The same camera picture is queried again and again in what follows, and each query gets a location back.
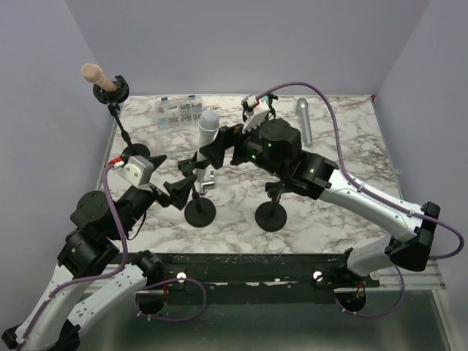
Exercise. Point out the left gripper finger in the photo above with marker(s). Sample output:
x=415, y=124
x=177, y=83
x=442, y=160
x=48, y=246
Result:
x=156, y=162
x=179, y=191

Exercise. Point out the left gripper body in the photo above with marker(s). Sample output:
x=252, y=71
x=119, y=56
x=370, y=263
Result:
x=137, y=205

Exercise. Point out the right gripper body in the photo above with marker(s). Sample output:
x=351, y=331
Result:
x=247, y=145

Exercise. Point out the black white-mic stand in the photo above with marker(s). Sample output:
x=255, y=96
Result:
x=199, y=211

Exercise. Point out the white microphone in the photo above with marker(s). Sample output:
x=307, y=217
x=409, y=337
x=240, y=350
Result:
x=208, y=125

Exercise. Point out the grey metal microphone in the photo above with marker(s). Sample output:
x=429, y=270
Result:
x=302, y=108

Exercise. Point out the black mic stand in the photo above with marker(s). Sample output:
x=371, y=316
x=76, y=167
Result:
x=271, y=215

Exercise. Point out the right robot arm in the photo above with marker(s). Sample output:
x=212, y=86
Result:
x=276, y=148

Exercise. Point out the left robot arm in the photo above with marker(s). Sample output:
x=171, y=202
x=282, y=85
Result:
x=93, y=271

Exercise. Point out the beige microphone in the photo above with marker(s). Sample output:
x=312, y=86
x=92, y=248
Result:
x=94, y=74

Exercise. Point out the small chrome metal block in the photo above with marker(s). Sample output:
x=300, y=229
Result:
x=208, y=182

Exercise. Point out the clear plastic screw box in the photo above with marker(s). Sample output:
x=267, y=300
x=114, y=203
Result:
x=178, y=112

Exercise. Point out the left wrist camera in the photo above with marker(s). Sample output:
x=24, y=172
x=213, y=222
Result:
x=137, y=171

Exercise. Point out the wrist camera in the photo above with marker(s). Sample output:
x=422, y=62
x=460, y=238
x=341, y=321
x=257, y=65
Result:
x=255, y=111
x=137, y=171

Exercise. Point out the black tripod shock mount stand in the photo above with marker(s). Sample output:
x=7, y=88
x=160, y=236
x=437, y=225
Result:
x=247, y=109

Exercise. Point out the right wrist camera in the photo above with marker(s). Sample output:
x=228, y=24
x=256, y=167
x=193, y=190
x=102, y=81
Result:
x=255, y=111

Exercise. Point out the black tall shock mount stand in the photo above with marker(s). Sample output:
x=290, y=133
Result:
x=114, y=101

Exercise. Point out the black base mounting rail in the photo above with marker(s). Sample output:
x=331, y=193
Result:
x=239, y=279

